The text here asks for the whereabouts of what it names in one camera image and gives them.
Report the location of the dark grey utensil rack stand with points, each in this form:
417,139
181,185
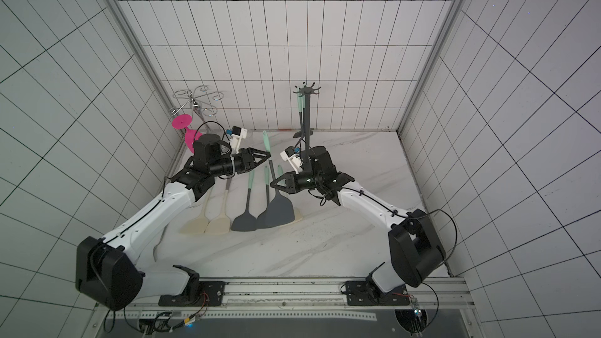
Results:
308,91

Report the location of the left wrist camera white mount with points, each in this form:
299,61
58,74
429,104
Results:
236,135

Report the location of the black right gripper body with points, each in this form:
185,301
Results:
293,178

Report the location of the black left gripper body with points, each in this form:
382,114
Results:
239,160

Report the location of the electronics board with green led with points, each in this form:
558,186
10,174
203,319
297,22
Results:
162,323

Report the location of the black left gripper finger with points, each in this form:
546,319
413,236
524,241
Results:
256,153
260,165

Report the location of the chrome wine glass rack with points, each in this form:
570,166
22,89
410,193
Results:
200,100

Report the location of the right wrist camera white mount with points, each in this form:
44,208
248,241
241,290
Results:
292,156

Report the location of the grey spatula mint handle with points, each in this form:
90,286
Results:
280,211
261,219
246,222

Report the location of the cream turner mint handle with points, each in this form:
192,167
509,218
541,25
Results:
297,215

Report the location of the grey slotted turner mint handle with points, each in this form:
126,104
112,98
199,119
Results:
301,112

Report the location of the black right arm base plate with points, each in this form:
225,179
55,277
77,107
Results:
365,293

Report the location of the cream spatula mint handle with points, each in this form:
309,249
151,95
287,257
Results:
199,224

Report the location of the cream spatula grey handle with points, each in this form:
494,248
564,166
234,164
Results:
221,224

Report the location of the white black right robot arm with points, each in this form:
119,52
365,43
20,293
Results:
415,247

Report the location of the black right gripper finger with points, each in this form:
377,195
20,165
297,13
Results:
279,182
282,189

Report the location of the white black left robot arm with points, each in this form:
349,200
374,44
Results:
107,268

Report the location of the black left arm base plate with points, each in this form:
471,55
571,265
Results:
195,292

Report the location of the pink plastic wine glass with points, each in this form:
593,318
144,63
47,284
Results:
183,122

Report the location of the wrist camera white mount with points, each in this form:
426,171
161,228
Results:
292,156
236,135

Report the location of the aluminium mounting rail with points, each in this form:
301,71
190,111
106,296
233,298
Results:
320,294

